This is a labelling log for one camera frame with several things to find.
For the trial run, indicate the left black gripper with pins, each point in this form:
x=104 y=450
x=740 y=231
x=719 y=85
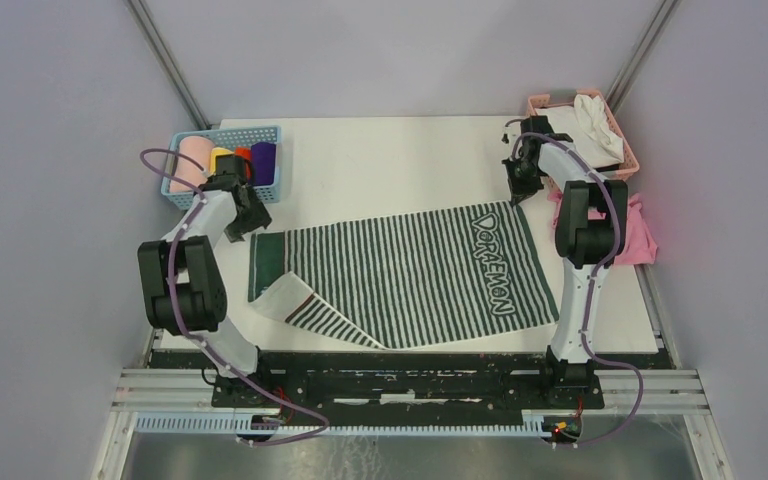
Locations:
x=259 y=218

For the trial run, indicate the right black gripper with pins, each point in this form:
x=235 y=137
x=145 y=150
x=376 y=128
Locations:
x=520 y=191

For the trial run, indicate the purple towel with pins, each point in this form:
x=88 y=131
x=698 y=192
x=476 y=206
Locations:
x=263 y=158

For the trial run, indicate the green white striped towel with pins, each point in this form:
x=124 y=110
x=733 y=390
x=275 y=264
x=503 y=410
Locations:
x=405 y=281

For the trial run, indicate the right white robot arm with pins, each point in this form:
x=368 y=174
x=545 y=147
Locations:
x=589 y=234

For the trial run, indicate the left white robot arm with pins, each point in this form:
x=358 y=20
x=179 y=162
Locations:
x=182 y=286

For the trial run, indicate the red rolled towel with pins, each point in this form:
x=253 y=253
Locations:
x=245 y=154

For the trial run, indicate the yellow rolled towel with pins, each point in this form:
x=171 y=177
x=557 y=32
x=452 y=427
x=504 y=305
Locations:
x=215 y=154

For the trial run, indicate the blue plastic basket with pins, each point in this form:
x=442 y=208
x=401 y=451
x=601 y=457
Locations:
x=238 y=137

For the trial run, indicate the white folded cloth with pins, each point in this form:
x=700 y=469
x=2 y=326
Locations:
x=587 y=124

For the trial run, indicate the pink rolled towel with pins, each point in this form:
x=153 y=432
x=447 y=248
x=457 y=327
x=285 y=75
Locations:
x=193 y=166

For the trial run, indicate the pink plastic basket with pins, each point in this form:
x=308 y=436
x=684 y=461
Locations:
x=624 y=171

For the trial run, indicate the pink crumpled towel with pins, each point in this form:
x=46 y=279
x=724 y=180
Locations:
x=639 y=246

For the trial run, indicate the aluminium frame rails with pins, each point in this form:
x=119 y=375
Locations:
x=656 y=422

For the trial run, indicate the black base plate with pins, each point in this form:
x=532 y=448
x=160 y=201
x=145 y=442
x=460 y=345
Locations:
x=431 y=389

